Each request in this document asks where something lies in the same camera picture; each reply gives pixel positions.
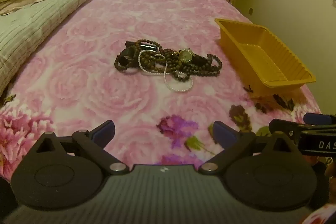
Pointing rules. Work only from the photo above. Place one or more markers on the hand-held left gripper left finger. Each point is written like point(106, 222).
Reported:
point(105, 132)

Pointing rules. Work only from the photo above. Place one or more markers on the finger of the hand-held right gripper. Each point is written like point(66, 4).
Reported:
point(316, 118)
point(284, 127)

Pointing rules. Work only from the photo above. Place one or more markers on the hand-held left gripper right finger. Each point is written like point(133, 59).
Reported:
point(223, 132)

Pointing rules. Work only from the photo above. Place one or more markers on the yellow plastic tray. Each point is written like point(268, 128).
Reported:
point(265, 66)

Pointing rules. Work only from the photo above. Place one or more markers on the gold wristwatch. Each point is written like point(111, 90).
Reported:
point(185, 55)

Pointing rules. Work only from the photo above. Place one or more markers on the black smart band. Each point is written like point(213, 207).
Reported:
point(147, 47)

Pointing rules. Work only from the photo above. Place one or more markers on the red white floral cloth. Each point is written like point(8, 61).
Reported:
point(321, 216)

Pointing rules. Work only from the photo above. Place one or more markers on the pink floral blanket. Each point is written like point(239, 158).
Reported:
point(110, 29)

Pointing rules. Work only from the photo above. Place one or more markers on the green striped quilt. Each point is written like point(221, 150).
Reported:
point(34, 19)

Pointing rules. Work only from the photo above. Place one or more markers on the low dark wall socket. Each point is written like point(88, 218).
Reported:
point(250, 11)

